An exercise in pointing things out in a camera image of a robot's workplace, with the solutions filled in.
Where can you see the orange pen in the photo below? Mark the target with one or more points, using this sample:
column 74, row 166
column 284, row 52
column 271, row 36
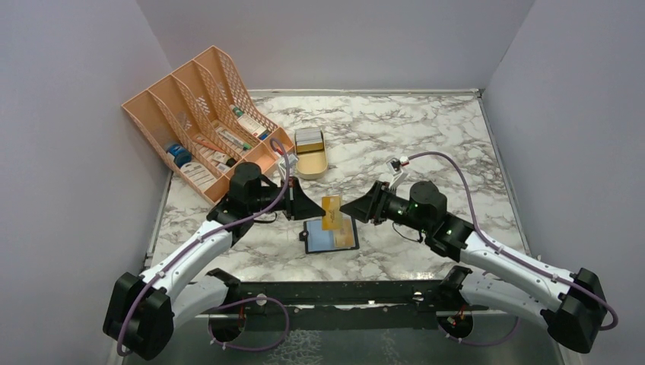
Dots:
column 208, row 144

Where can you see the white glue stick box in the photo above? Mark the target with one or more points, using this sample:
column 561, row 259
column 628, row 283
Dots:
column 248, row 123

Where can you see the orange plastic desk organizer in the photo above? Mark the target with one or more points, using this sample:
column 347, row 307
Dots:
column 192, row 102

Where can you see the black mounting base rail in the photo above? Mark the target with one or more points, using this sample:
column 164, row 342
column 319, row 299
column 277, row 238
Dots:
column 339, row 305

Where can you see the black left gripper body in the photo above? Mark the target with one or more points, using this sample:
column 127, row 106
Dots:
column 268, row 198

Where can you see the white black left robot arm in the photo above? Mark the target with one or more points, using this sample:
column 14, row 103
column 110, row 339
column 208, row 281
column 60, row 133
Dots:
column 144, row 309

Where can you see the white label card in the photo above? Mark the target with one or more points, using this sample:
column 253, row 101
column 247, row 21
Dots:
column 199, row 175

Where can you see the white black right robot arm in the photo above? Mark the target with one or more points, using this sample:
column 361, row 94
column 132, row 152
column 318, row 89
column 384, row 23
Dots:
column 570, row 306

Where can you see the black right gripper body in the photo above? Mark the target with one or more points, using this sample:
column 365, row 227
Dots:
column 398, row 211

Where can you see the beige card tray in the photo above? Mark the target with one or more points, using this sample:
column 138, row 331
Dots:
column 312, row 165

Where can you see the black leather card holder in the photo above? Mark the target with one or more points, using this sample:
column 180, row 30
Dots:
column 316, row 240

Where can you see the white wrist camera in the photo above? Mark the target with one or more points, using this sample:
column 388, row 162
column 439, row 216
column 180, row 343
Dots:
column 287, row 166
column 396, row 166

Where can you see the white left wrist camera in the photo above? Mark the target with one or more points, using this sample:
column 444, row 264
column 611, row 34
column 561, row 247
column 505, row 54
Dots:
column 287, row 166

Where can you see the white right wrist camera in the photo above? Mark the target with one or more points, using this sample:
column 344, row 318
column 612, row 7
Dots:
column 396, row 166

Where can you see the yellow credit card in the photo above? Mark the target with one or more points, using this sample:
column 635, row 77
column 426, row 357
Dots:
column 332, row 220
column 343, row 238

